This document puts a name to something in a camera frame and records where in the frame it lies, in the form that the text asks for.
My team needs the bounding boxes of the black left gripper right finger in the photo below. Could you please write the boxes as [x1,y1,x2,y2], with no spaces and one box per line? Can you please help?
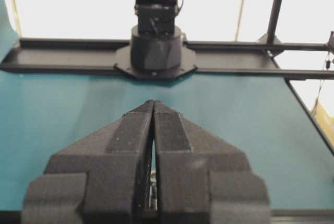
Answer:
[153,101,271,223]

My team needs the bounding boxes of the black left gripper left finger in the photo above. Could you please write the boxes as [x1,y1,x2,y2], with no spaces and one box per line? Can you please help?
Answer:
[21,101,153,223]

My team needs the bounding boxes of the black vertical frame post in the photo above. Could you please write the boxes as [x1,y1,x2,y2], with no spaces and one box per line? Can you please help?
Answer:
[260,0,282,45]

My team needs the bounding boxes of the black aluminium frame rail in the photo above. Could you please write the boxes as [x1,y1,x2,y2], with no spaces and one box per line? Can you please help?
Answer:
[1,38,333,81]

